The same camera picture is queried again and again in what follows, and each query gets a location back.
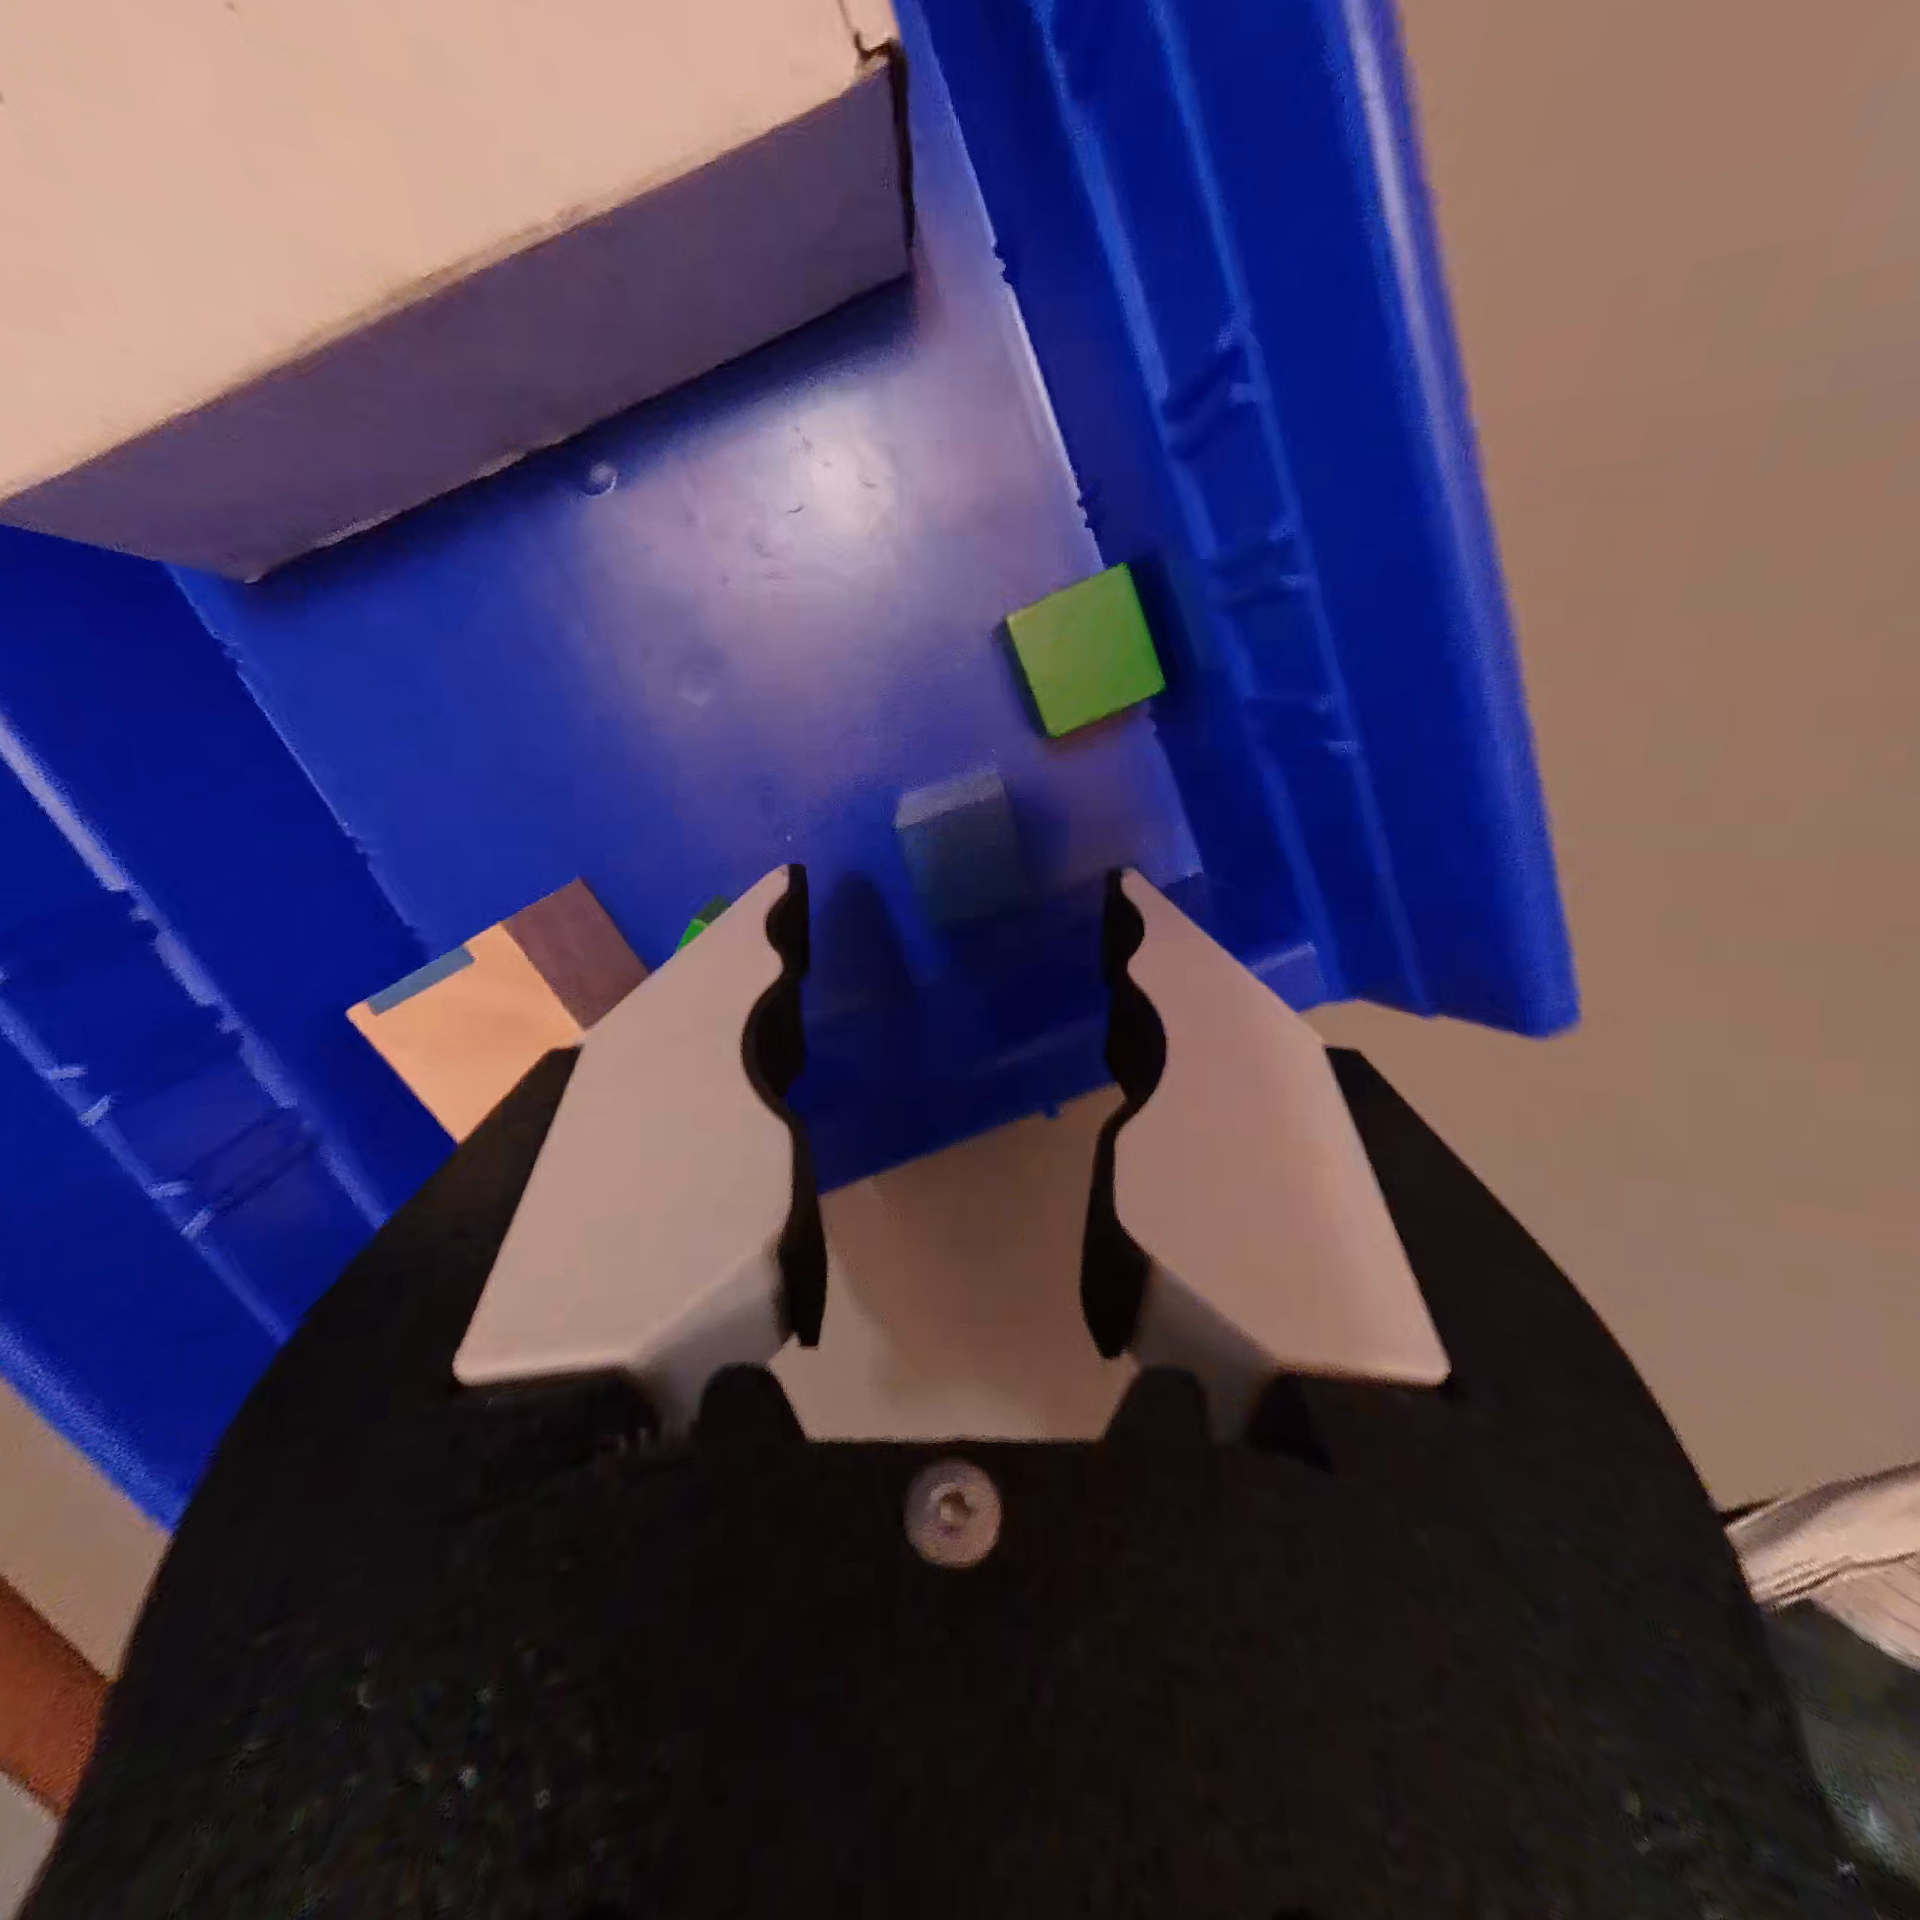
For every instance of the small green cube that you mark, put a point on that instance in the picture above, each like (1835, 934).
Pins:
(701, 927)

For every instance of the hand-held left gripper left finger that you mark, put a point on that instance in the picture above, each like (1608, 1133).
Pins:
(660, 1141)

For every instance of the dark teal cube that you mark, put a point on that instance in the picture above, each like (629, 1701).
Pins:
(961, 848)

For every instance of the blue plastic bin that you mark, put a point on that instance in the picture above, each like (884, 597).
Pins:
(674, 629)

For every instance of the pale grey cloth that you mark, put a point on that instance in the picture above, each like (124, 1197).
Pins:
(1838, 1547)

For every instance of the tan cardboard piece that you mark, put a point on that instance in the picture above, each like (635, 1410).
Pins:
(464, 1021)

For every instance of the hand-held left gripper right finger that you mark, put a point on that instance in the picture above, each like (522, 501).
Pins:
(1260, 1171)

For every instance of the brown wooden piece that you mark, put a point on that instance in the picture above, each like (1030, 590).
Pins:
(43, 1694)

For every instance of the white cardboard mailer box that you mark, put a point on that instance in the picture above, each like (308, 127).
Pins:
(374, 181)

